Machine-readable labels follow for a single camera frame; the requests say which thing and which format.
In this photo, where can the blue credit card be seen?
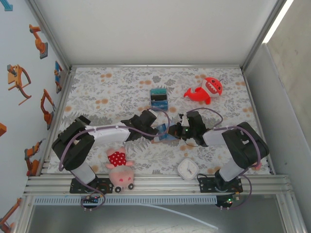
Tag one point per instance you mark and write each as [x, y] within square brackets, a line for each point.
[160, 106]
[162, 129]

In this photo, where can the blue and black box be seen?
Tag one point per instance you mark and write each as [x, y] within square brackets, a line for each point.
[159, 97]

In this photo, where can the teal credit card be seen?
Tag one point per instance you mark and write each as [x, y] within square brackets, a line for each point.
[158, 92]

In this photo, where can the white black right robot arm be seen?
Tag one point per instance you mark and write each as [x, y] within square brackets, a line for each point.
[216, 138]

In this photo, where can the white square clock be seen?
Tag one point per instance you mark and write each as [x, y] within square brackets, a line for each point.
[187, 169]

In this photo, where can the red shark plush toy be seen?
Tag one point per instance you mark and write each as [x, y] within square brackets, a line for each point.
[209, 89]

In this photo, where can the floral patterned table mat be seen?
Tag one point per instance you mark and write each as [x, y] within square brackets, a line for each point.
[109, 85]

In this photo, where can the pink pig plush toy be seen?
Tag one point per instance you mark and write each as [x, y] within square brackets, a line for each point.
[120, 174]

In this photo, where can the black white striped sock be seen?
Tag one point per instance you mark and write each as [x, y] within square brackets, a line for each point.
[82, 120]

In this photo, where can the small pink donut toy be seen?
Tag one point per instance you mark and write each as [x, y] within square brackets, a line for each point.
[258, 166]

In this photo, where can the white plastic tube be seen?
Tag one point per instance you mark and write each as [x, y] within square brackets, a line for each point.
[184, 214]

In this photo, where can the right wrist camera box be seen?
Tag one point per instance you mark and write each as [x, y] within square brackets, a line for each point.
[185, 121]

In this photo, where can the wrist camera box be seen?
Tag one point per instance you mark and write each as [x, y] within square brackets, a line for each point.
[151, 111]
[185, 121]

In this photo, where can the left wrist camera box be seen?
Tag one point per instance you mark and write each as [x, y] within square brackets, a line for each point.
[151, 111]

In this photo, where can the wide aluminium frame beam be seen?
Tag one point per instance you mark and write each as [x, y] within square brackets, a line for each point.
[158, 184]

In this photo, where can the aluminium frame profile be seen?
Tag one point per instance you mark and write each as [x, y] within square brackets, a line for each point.
[62, 102]
[155, 66]

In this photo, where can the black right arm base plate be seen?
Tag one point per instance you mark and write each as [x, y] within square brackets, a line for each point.
[205, 185]

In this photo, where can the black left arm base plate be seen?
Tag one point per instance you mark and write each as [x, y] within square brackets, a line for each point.
[75, 188]

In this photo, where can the blue orange machine wall sticker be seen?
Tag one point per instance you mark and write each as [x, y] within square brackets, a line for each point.
[57, 75]

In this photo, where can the aluminium frame post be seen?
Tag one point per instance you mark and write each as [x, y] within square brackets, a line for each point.
[49, 36]
[261, 36]

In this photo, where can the orange gripper wall sticker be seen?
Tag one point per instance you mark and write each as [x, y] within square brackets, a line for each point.
[17, 77]

